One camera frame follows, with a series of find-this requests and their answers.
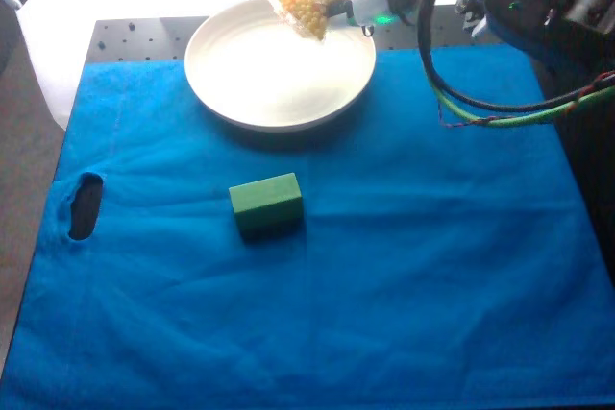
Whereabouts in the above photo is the white round plate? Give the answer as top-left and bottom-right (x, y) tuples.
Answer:
(184, 0), (378, 134)

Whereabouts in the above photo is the green cable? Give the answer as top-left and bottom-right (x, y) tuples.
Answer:
(430, 77), (615, 130)

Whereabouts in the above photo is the red twisted wire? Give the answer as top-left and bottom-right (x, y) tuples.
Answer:
(437, 71), (615, 130)

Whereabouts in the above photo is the green block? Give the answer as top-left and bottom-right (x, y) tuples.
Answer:
(228, 172), (305, 242)

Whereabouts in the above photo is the blue cloth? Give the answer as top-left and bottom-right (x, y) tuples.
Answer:
(0, 42), (615, 410)

